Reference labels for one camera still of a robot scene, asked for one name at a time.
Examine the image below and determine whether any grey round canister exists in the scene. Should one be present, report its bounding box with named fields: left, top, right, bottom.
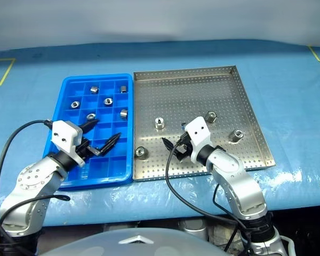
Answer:
left=180, top=219, right=209, bottom=239

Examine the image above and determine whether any grey robot torso shell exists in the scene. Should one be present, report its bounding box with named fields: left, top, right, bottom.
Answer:
left=39, top=228, right=230, bottom=256

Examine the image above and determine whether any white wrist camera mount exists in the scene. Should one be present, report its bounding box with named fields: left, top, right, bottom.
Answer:
left=51, top=120, right=86, bottom=168
left=184, top=116, right=212, bottom=164

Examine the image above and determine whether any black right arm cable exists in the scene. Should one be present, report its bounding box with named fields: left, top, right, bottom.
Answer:
left=165, top=122, right=254, bottom=253

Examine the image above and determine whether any blue plastic table cover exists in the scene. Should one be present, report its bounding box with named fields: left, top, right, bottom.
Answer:
left=0, top=39, right=320, bottom=229

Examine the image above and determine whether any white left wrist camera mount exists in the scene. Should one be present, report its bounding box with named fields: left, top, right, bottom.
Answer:
left=51, top=120, right=86, bottom=168

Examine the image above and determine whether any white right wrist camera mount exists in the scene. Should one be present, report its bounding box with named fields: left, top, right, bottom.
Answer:
left=184, top=116, right=212, bottom=164

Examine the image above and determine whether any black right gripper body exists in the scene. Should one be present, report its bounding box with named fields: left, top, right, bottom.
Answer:
left=174, top=132, right=194, bottom=162

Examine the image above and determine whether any white cable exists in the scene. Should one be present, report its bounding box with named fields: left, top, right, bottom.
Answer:
left=281, top=234, right=297, bottom=256

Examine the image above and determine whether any blue compartment tray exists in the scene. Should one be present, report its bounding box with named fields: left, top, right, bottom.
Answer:
left=42, top=74, right=134, bottom=191

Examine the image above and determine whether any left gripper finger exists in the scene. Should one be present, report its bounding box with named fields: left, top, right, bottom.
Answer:
left=81, top=119, right=100, bottom=136
left=98, top=132, right=122, bottom=157

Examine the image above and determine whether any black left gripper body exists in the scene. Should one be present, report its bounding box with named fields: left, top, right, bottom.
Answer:
left=74, top=137, right=102, bottom=161

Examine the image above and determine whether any perforated metal tray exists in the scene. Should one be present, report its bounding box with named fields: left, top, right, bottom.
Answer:
left=132, top=65, right=276, bottom=183

